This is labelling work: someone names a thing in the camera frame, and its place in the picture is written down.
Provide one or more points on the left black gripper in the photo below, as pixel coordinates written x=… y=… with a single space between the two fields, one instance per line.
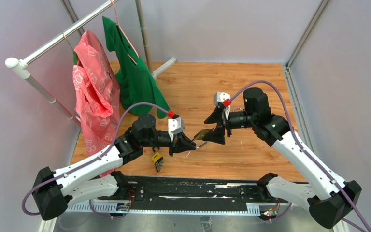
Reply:
x=181 y=143

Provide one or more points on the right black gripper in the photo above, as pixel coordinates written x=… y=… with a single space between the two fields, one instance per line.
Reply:
x=217 y=135

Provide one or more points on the yellow black padlock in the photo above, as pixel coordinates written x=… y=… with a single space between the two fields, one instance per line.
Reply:
x=158 y=161

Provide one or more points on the aluminium frame rail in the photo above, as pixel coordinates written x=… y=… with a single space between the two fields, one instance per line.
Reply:
x=290 y=80

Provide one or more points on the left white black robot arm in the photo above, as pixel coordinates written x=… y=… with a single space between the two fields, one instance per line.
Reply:
x=55 y=191

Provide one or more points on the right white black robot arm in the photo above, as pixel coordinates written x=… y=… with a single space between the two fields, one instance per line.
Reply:
x=326 y=196

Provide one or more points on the brass padlock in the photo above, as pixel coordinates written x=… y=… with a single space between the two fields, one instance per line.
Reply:
x=200 y=135

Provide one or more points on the pink patterned garment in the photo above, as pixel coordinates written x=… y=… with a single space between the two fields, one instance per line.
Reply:
x=97 y=94

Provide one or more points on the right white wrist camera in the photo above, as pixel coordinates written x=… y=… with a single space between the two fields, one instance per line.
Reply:
x=222 y=101

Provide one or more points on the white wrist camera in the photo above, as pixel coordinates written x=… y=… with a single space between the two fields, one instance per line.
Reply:
x=175 y=126
x=222 y=101

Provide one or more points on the green garment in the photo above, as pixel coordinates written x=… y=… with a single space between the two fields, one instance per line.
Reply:
x=136 y=82

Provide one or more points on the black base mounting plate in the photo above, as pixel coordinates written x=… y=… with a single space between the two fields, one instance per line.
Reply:
x=195 y=195

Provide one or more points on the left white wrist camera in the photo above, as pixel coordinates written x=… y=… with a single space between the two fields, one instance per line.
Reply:
x=175 y=126

